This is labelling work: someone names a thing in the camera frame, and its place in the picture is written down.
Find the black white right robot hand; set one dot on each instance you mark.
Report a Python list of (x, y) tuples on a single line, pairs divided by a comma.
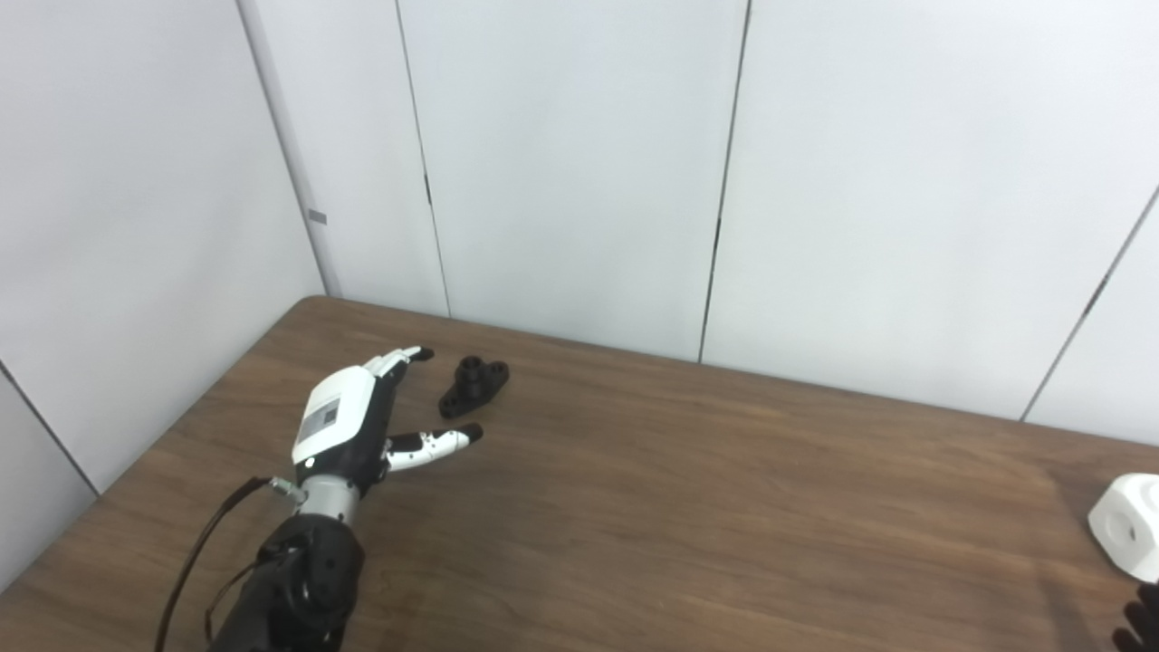
[(1143, 625)]

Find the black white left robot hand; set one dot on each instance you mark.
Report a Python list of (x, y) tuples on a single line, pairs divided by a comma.
[(340, 407)]

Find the round white plastic piece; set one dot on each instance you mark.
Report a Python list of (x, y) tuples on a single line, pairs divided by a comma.
[(1132, 525)]

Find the black flanged holder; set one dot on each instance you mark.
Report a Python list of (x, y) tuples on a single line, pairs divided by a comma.
[(473, 385)]

